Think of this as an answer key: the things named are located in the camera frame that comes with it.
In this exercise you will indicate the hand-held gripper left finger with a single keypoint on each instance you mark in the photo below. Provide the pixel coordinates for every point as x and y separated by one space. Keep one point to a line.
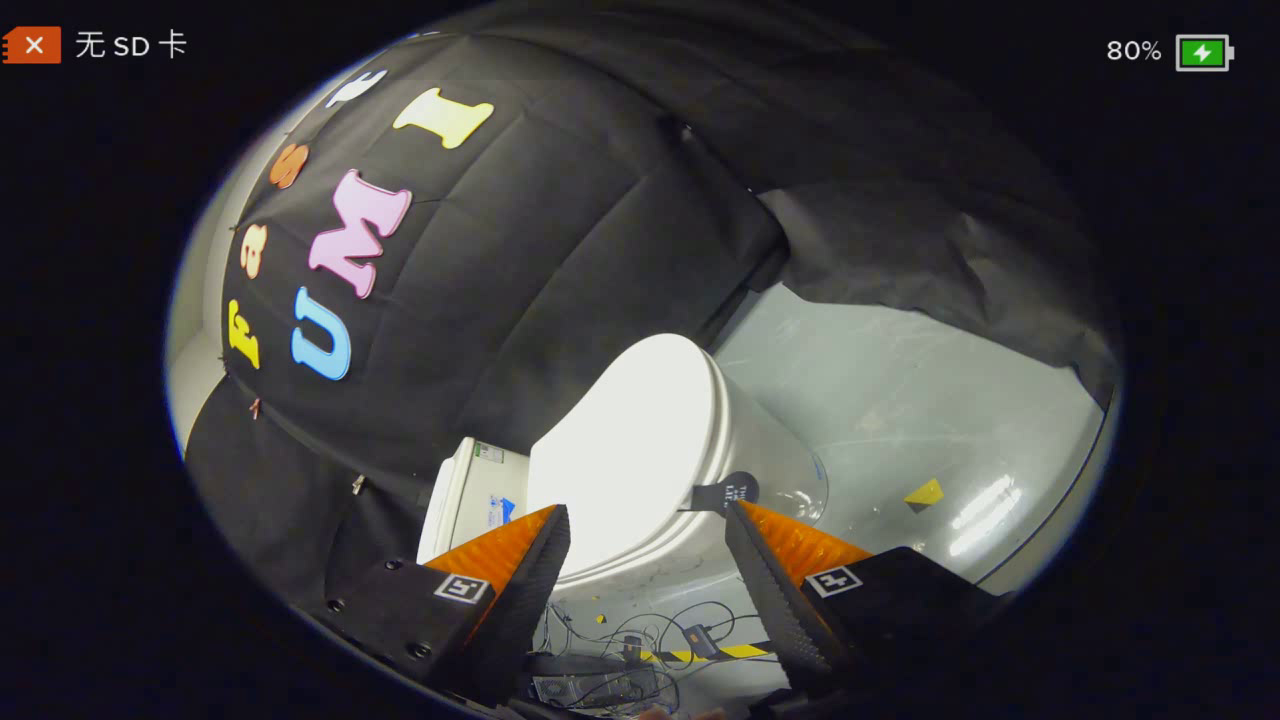
520 610

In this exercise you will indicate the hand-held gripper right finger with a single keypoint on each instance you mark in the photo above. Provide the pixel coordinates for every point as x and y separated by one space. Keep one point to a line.
780 620

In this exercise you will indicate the black toilet lid pull tab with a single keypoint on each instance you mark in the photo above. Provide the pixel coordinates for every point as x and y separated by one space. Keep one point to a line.
730 492

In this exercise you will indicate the white toilet lid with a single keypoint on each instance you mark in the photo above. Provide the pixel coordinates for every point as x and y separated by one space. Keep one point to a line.
630 440

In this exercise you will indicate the white toilet body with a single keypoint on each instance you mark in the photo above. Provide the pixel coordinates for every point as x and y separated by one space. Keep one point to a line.
770 450

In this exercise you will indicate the yellow black striped floor tape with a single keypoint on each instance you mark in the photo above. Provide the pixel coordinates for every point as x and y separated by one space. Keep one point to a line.
740 651

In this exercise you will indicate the yellow floor tape piece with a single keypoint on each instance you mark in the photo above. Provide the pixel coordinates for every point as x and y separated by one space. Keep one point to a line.
925 492

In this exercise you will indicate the black backdrop cloth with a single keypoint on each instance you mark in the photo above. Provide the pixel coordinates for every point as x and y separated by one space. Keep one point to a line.
560 250

